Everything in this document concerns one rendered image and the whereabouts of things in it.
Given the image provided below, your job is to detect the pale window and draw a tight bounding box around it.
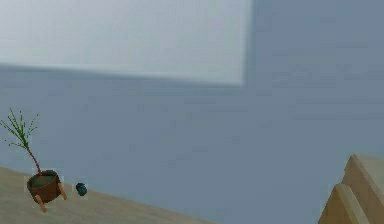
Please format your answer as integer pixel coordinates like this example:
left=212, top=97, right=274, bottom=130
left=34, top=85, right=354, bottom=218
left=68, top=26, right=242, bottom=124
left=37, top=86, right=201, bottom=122
left=0, top=0, right=253, bottom=88

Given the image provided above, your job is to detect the pale wooden furniture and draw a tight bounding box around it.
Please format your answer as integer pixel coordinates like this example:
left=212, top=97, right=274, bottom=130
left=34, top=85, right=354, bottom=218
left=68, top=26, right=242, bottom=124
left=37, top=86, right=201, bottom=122
left=317, top=153, right=384, bottom=224

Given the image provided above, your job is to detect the small dark round object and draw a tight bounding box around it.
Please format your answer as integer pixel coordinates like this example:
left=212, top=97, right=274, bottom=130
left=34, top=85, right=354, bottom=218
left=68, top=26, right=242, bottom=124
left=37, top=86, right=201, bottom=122
left=75, top=182, right=89, bottom=197

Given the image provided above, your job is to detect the house plant in brown pot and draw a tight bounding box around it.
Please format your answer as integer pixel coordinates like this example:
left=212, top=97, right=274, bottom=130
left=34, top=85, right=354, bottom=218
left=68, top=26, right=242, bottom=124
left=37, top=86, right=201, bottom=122
left=0, top=107, right=68, bottom=214

